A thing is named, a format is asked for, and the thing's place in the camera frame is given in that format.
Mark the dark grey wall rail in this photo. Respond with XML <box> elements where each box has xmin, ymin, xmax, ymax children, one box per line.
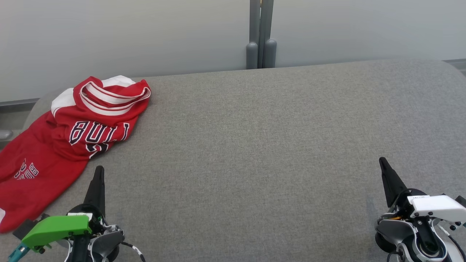
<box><xmin>443</xmin><ymin>59</ymin><xmax>466</xmax><ymax>75</ymax></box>
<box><xmin>0</xmin><ymin>98</ymin><xmax>40</xmax><ymax>113</ymax></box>

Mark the left teal cable connector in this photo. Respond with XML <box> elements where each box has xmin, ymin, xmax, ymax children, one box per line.
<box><xmin>7</xmin><ymin>243</ymin><xmax>30</xmax><ymax>262</ymax></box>

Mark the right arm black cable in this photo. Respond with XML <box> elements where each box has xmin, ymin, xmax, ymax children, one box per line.
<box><xmin>435</xmin><ymin>222</ymin><xmax>466</xmax><ymax>262</ymax></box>

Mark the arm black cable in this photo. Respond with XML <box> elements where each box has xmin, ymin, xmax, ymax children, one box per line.
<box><xmin>435</xmin><ymin>222</ymin><xmax>466</xmax><ymax>262</ymax></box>
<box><xmin>120</xmin><ymin>241</ymin><xmax>147</xmax><ymax>262</ymax></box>

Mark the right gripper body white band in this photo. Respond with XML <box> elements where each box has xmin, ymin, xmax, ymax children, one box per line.
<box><xmin>391</xmin><ymin>188</ymin><xmax>466</xmax><ymax>224</ymax></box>

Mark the grey vertical partition post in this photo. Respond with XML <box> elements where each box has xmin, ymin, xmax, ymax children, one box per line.
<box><xmin>249</xmin><ymin>0</ymin><xmax>274</xmax><ymax>69</ymax></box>

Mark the grey rounded post stub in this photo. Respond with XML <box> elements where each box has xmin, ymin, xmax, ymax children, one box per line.
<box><xmin>246</xmin><ymin>42</ymin><xmax>259</xmax><ymax>70</ymax></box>
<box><xmin>263</xmin><ymin>39</ymin><xmax>277</xmax><ymax>68</ymax></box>

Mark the red shorts white trim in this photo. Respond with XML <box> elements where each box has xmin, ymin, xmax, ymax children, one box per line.
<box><xmin>0</xmin><ymin>111</ymin><xmax>90</xmax><ymax>233</ymax></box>

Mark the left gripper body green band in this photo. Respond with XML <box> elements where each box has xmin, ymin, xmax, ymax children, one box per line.
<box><xmin>21</xmin><ymin>203</ymin><xmax>107</xmax><ymax>252</ymax></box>

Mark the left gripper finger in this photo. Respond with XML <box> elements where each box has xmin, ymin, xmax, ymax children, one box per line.
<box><xmin>83</xmin><ymin>166</ymin><xmax>106</xmax><ymax>218</ymax></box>

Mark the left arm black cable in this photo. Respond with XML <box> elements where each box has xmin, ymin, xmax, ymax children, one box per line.
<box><xmin>120</xmin><ymin>241</ymin><xmax>147</xmax><ymax>262</ymax></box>

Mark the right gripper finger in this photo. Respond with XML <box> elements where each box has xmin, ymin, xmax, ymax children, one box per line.
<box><xmin>379</xmin><ymin>157</ymin><xmax>408</xmax><ymax>208</ymax></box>

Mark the red white jersey shirt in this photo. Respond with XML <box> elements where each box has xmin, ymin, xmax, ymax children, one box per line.
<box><xmin>50</xmin><ymin>75</ymin><xmax>151</xmax><ymax>160</ymax></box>

